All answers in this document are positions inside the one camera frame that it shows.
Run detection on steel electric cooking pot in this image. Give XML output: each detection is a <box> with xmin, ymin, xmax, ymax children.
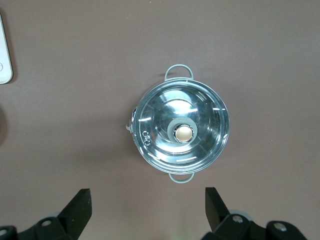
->
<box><xmin>125</xmin><ymin>64</ymin><xmax>230</xmax><ymax>185</ymax></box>

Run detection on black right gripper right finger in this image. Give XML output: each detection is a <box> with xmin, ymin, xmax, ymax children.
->
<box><xmin>201</xmin><ymin>186</ymin><xmax>310</xmax><ymax>240</ymax></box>

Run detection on beige rabbit print tray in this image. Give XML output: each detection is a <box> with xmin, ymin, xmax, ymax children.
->
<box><xmin>0</xmin><ymin>13</ymin><xmax>13</xmax><ymax>85</ymax></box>

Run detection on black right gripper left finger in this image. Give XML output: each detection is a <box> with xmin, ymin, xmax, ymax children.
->
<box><xmin>0</xmin><ymin>188</ymin><xmax>92</xmax><ymax>240</ymax></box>

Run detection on glass pot lid with knob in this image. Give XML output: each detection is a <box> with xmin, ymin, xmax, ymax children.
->
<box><xmin>134</xmin><ymin>79</ymin><xmax>230</xmax><ymax>175</ymax></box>

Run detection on brown table mat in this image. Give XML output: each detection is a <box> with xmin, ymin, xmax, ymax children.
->
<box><xmin>0</xmin><ymin>0</ymin><xmax>320</xmax><ymax>240</ymax></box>

